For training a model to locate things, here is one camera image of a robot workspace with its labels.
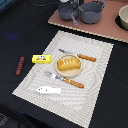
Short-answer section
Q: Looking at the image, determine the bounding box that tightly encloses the grey cooking pot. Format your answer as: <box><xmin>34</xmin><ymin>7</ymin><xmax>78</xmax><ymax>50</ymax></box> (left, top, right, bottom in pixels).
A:
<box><xmin>79</xmin><ymin>0</ymin><xmax>105</xmax><ymax>24</ymax></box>

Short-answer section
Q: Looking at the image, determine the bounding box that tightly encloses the pink toy stove board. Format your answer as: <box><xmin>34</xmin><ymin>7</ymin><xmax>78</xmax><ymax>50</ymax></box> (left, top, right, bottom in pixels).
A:
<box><xmin>48</xmin><ymin>1</ymin><xmax>128</xmax><ymax>43</ymax></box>

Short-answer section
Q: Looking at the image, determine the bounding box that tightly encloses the white toy fish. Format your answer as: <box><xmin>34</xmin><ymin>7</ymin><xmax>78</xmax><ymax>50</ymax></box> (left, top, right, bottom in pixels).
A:
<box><xmin>36</xmin><ymin>86</ymin><xmax>61</xmax><ymax>95</ymax></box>

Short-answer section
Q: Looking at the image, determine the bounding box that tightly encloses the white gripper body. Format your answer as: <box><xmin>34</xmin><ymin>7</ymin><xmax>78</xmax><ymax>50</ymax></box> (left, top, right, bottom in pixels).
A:
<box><xmin>60</xmin><ymin>0</ymin><xmax>79</xmax><ymax>4</ymax></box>

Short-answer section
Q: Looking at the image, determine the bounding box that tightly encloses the golden bread loaf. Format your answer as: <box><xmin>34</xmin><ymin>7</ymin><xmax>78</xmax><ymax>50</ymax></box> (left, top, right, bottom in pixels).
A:
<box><xmin>57</xmin><ymin>58</ymin><xmax>81</xmax><ymax>71</ymax></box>

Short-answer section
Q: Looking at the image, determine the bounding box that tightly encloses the grey saucepan with handle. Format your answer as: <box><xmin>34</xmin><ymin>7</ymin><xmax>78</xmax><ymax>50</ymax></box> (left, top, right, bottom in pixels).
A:
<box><xmin>58</xmin><ymin>4</ymin><xmax>78</xmax><ymax>25</ymax></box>

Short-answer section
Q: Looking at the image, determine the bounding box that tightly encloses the knife with orange handle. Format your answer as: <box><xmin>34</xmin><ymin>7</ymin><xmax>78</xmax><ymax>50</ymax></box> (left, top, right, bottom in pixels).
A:
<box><xmin>58</xmin><ymin>49</ymin><xmax>97</xmax><ymax>62</ymax></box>

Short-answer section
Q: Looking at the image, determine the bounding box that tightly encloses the fork with orange handle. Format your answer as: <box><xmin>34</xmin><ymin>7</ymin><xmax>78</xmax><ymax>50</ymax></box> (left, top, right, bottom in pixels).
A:
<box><xmin>44</xmin><ymin>71</ymin><xmax>84</xmax><ymax>88</ymax></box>

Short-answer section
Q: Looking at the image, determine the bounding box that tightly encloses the woven beige placemat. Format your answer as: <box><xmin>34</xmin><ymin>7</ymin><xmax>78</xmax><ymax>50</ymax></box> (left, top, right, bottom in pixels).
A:
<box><xmin>13</xmin><ymin>31</ymin><xmax>113</xmax><ymax>128</ymax></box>

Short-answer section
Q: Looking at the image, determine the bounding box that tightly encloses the round wooden plate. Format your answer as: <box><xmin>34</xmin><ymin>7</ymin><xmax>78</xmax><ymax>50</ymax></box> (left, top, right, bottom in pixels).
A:
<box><xmin>55</xmin><ymin>54</ymin><xmax>82</xmax><ymax>77</ymax></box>

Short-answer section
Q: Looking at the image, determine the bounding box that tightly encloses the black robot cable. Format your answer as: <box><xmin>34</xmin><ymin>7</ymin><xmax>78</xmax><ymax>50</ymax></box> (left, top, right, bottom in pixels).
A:
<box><xmin>26</xmin><ymin>0</ymin><xmax>63</xmax><ymax>8</ymax></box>

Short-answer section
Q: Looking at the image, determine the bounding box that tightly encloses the beige bowl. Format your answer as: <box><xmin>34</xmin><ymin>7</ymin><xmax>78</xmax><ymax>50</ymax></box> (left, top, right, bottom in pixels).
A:
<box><xmin>119</xmin><ymin>5</ymin><xmax>128</xmax><ymax>30</ymax></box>

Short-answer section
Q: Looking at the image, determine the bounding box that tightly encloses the yellow butter box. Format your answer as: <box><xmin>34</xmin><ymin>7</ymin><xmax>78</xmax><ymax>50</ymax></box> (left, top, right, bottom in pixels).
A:
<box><xmin>32</xmin><ymin>55</ymin><xmax>51</xmax><ymax>63</ymax></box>

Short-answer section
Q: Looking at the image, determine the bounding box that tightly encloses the brown sausage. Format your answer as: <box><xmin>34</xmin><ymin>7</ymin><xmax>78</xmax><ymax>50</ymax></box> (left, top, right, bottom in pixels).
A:
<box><xmin>15</xmin><ymin>57</ymin><xmax>25</xmax><ymax>76</ymax></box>

